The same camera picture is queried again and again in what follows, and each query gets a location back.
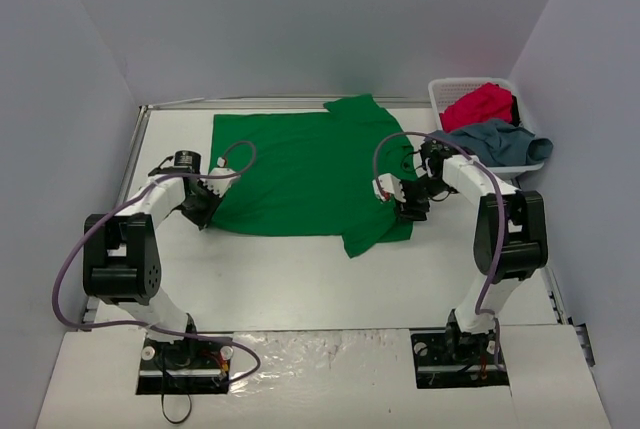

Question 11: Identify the green t shirt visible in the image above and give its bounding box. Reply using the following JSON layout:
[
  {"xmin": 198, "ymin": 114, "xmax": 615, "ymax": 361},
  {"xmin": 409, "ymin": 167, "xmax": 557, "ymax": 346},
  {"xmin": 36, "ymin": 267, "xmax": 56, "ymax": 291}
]
[{"xmin": 211, "ymin": 95, "xmax": 415, "ymax": 258}]

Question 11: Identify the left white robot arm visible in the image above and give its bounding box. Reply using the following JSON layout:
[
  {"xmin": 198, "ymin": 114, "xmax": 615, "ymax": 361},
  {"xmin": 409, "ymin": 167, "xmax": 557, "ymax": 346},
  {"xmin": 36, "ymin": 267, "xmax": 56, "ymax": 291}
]
[{"xmin": 83, "ymin": 150, "xmax": 231, "ymax": 367}]

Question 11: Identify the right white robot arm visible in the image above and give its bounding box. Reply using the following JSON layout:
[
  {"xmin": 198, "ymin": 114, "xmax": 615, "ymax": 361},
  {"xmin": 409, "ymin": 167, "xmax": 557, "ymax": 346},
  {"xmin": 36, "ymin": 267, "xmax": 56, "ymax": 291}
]
[{"xmin": 373, "ymin": 136, "xmax": 548, "ymax": 362}]

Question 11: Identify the grey-blue t shirt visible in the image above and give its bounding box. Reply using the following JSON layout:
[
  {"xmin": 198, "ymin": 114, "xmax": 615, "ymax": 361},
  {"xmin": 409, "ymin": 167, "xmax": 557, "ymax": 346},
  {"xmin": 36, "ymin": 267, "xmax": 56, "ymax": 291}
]
[{"xmin": 431, "ymin": 119, "xmax": 554, "ymax": 167}]

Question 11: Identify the white perforated plastic basket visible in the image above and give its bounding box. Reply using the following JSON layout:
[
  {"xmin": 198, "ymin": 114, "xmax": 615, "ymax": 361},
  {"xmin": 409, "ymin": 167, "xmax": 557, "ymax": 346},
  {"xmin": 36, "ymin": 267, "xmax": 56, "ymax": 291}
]
[{"xmin": 428, "ymin": 77, "xmax": 545, "ymax": 182}]

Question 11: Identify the pink-red t shirt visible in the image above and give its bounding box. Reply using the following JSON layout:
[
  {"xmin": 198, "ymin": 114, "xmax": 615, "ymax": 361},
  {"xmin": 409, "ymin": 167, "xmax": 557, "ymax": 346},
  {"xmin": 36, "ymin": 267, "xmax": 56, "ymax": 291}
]
[{"xmin": 440, "ymin": 83, "xmax": 517, "ymax": 132}]

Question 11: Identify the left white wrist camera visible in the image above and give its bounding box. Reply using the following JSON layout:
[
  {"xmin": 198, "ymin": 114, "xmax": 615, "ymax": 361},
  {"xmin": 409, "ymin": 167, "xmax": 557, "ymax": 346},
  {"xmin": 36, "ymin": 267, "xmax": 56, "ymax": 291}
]
[{"xmin": 204, "ymin": 167, "xmax": 239, "ymax": 198}]

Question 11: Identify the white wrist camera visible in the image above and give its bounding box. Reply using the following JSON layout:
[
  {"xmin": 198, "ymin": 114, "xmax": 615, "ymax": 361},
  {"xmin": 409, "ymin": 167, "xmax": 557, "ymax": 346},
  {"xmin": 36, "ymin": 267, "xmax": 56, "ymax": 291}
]
[
  {"xmin": 372, "ymin": 173, "xmax": 406, "ymax": 203},
  {"xmin": 204, "ymin": 167, "xmax": 239, "ymax": 198}
]

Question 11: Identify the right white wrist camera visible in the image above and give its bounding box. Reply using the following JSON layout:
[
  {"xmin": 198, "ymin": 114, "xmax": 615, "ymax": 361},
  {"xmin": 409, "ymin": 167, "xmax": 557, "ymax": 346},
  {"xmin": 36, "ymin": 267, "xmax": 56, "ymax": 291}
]
[{"xmin": 372, "ymin": 173, "xmax": 406, "ymax": 203}]

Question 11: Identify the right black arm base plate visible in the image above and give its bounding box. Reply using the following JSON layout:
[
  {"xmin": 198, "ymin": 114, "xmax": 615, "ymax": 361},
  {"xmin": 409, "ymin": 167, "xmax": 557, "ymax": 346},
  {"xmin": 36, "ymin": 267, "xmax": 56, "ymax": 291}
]
[{"xmin": 410, "ymin": 330, "xmax": 509, "ymax": 390}]

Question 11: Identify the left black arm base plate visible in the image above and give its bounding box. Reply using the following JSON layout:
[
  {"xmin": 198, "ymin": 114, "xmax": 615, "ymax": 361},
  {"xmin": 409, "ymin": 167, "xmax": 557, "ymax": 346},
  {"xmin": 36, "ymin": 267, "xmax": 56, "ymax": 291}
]
[{"xmin": 136, "ymin": 337, "xmax": 234, "ymax": 395}]

